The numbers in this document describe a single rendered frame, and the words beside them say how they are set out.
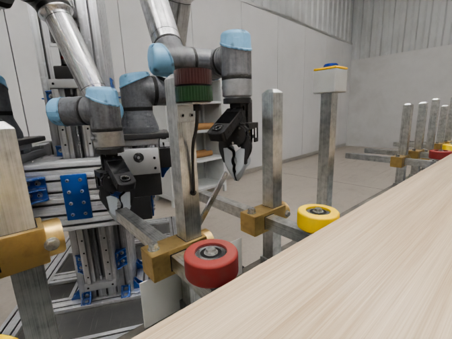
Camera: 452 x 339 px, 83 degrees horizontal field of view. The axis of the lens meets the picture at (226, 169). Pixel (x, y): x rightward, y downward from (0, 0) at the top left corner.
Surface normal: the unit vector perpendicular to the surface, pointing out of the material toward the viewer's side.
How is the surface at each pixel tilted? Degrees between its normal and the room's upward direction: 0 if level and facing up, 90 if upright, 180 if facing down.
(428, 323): 0
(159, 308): 90
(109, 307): 0
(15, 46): 90
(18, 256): 90
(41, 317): 90
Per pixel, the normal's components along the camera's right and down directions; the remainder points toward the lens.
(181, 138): 0.64, 0.15
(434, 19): -0.72, 0.18
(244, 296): -0.04, -0.98
